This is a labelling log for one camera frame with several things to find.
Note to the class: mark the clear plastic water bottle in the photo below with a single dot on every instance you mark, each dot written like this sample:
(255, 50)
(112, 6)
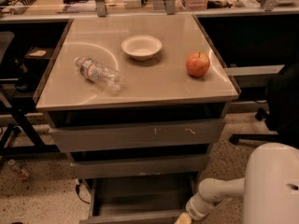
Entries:
(100, 74)

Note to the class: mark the red apple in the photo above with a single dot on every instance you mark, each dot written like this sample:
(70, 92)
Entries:
(197, 64)

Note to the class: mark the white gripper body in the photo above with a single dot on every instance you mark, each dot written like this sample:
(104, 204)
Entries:
(194, 211)

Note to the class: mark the grey middle drawer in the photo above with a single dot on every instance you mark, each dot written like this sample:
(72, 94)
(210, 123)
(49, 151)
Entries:
(139, 167)

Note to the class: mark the grey bottom drawer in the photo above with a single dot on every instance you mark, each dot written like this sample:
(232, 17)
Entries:
(152, 199)

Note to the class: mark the white paper bowl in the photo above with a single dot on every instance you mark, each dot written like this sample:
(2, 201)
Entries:
(141, 47)

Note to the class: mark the black desk frame left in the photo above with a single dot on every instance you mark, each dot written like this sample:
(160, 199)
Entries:
(21, 124)

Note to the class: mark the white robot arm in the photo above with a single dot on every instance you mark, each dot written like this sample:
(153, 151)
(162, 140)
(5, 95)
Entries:
(269, 189)

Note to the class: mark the grey drawer cabinet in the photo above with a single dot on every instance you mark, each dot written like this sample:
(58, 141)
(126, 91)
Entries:
(156, 90)

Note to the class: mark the grey top drawer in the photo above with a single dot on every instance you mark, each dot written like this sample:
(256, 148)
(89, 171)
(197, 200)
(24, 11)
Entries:
(137, 135)

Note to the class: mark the long back workbench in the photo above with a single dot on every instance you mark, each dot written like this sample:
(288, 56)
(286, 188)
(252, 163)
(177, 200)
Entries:
(44, 9)

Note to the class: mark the black office chair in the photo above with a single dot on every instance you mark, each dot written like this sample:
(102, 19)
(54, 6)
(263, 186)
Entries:
(282, 97)

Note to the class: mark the small bottle on floor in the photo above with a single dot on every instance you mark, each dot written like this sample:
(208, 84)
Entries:
(18, 170)

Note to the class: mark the grey drawer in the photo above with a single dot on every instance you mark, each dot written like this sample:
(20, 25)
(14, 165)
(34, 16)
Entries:
(139, 167)
(137, 135)
(152, 199)

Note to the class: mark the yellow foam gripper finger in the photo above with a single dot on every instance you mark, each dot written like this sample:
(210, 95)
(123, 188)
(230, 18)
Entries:
(184, 218)

